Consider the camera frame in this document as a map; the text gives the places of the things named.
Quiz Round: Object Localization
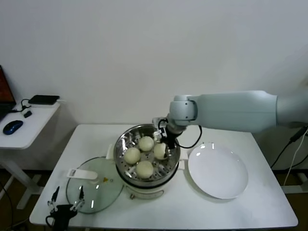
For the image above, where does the stainless steel steamer basket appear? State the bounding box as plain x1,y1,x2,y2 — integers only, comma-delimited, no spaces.
105,124,188,188

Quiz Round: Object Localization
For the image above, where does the white steamed baozi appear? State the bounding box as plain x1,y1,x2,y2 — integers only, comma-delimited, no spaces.
124,147,141,166
138,136,154,153
153,143,167,160
136,160,154,180

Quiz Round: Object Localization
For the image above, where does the black laptop red screen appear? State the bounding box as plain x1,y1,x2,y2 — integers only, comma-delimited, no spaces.
0,64,17,121

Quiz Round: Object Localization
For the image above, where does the black wall power cable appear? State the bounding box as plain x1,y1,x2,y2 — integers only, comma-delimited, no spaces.
270,125,308,169

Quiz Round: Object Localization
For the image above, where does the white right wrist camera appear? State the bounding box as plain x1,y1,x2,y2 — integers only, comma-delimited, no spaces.
153,117,167,139

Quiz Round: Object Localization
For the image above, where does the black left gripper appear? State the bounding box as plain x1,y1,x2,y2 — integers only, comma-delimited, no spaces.
47,185,85,221

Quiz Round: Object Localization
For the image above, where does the round glass pot lid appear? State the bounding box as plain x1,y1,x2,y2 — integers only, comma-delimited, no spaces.
66,156,125,214

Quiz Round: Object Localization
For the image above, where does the white wall cable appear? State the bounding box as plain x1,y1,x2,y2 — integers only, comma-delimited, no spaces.
281,129,308,187

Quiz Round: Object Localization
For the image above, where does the black floor cable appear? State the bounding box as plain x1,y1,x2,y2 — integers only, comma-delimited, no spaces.
0,182,27,229

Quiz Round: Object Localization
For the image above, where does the black flat hard drive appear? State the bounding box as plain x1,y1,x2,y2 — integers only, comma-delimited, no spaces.
28,95,60,106

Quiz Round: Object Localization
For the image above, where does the black cable with adapter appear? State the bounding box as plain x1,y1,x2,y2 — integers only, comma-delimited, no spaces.
11,98,33,119

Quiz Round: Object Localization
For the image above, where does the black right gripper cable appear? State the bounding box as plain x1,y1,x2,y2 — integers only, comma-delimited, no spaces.
158,118,203,149

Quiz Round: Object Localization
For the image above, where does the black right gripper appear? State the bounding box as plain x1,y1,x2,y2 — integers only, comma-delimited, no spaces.
163,130,178,161

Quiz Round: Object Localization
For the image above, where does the blue computer mouse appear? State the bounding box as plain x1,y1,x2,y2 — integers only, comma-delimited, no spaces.
2,120,24,136

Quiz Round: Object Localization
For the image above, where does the white round plate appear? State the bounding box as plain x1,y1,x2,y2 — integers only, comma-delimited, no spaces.
187,143,249,200

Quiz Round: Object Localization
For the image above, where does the white electric pot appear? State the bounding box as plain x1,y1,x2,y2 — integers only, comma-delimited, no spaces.
115,158,186,201

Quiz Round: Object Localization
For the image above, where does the white side desk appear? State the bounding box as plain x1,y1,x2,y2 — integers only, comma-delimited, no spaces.
0,102,61,210

